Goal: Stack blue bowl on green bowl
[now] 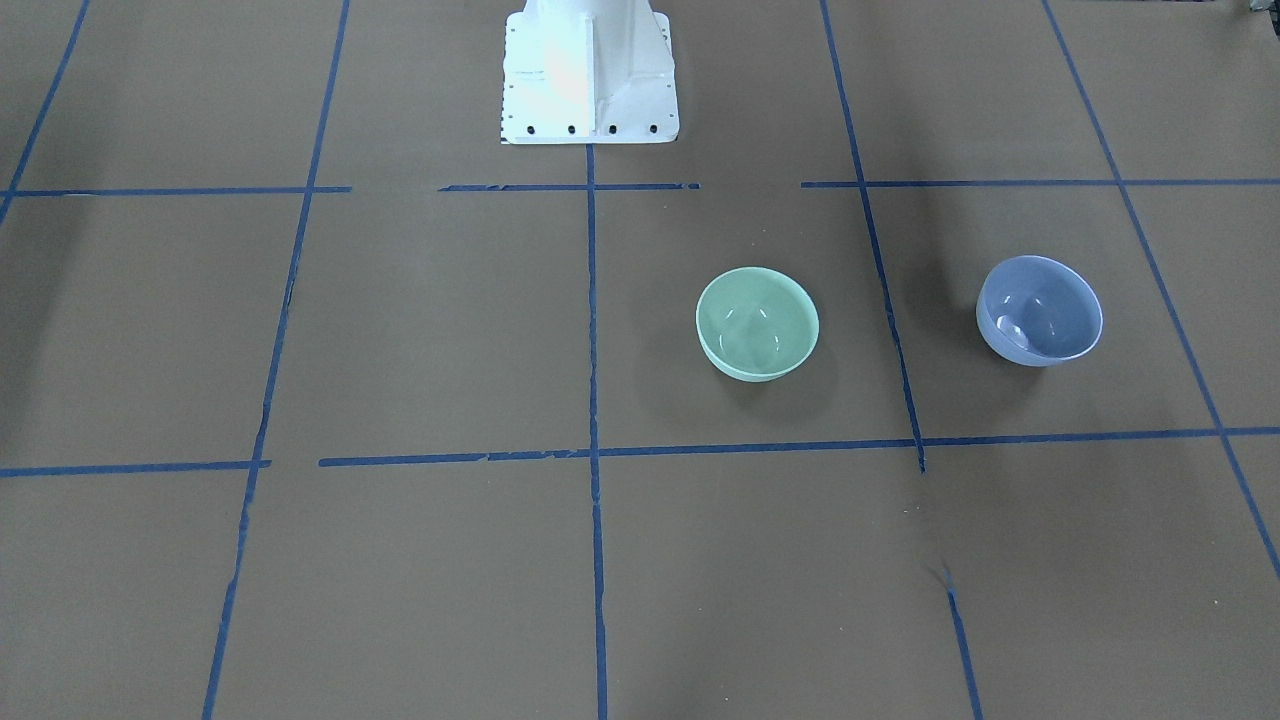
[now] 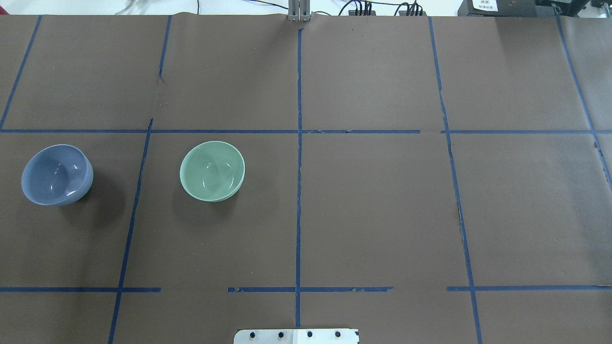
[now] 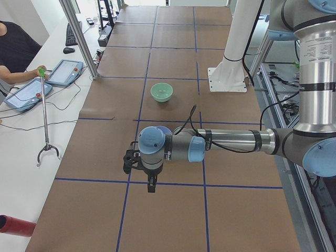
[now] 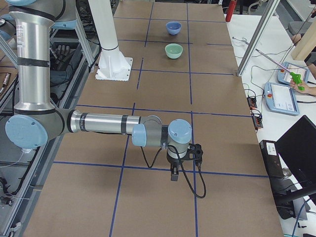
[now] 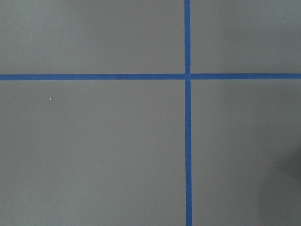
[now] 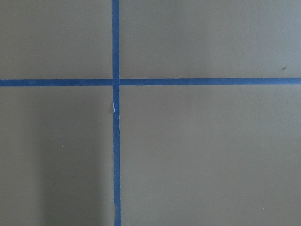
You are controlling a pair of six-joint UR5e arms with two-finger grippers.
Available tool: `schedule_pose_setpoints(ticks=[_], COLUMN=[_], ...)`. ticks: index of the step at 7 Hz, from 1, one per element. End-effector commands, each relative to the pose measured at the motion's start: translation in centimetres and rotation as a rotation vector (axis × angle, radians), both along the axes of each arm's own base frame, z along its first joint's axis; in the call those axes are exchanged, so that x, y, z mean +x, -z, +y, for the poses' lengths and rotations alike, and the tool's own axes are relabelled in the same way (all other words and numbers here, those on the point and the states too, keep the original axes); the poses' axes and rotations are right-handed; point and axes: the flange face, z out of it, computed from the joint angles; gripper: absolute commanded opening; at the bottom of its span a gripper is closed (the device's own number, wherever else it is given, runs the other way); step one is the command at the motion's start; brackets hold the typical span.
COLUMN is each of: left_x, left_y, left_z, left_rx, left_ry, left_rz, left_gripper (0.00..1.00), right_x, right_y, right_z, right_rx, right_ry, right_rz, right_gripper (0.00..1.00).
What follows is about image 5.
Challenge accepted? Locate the horizontal blue tape strip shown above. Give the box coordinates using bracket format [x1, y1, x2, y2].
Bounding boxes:
[0, 73, 301, 81]

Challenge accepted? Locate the vertical blue tape strip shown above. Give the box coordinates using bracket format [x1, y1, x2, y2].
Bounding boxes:
[184, 0, 192, 226]

